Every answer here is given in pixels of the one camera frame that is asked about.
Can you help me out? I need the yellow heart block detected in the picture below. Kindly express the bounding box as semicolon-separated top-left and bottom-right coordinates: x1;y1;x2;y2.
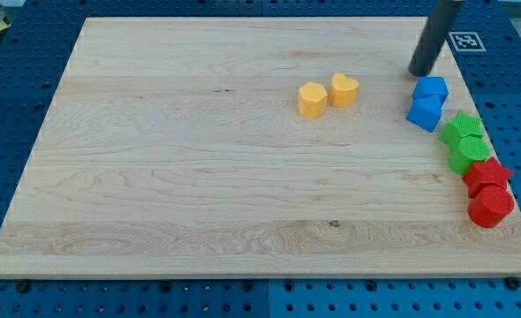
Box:
329;72;359;108

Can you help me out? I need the blue cube block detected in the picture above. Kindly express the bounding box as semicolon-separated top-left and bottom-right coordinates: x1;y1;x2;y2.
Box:
412;76;449;102

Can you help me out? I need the light wooden board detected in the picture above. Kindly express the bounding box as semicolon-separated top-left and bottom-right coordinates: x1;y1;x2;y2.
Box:
0;18;521;280

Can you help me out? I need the black bolt front right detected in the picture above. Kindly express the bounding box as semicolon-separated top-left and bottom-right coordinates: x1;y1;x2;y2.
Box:
504;276;521;291

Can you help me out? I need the black bolt front left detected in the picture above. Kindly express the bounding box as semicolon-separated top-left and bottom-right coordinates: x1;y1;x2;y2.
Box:
15;280;31;294

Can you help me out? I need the black bolt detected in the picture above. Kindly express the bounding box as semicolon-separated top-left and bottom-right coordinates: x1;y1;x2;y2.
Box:
504;276;521;291
15;280;31;294

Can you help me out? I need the red star block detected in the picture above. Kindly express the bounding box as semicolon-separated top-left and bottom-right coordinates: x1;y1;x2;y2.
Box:
462;156;514;198

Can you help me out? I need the red cylinder block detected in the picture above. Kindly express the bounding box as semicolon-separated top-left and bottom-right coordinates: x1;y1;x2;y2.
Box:
467;185;515;228

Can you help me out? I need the yellow pentagon block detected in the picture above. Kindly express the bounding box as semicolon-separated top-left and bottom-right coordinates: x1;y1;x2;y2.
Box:
297;82;328;118

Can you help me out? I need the green cylinder block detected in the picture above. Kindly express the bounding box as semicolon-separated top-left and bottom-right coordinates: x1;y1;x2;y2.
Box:
449;136;491;175

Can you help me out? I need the white fiducial marker tag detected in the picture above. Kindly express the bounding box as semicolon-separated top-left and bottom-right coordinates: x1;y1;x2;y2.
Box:
449;32;486;52

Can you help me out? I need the blue triangle block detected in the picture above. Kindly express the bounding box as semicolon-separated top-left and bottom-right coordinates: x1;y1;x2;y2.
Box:
406;95;442;133

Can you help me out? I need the green star block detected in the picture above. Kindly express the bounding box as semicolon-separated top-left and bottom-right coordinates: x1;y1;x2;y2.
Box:
439;111;484;148

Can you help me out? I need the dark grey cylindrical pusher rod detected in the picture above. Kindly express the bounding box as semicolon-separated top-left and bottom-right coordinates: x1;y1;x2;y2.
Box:
408;0;464;77

